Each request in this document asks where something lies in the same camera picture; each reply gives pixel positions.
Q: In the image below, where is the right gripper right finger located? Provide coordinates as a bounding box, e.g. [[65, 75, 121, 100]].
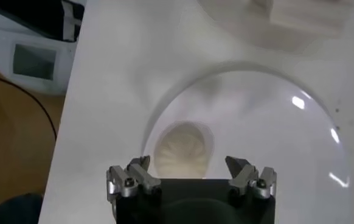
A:
[[224, 155, 277, 200]]

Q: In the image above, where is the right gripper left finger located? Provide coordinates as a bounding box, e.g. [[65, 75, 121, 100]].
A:
[[106, 155, 162, 203]]

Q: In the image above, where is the white and black robot base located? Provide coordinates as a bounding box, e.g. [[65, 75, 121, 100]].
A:
[[0, 0, 86, 97]]

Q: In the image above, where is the white steamed baozi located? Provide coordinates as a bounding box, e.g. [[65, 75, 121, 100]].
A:
[[153, 121, 215, 180]]

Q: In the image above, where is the round white plate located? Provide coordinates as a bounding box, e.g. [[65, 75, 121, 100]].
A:
[[142, 60, 354, 224]]

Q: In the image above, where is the white electric cooking pot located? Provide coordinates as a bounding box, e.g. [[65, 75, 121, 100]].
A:
[[195, 0, 354, 55]]

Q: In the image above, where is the black floor cable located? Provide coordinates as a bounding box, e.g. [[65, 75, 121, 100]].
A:
[[0, 72, 58, 141]]

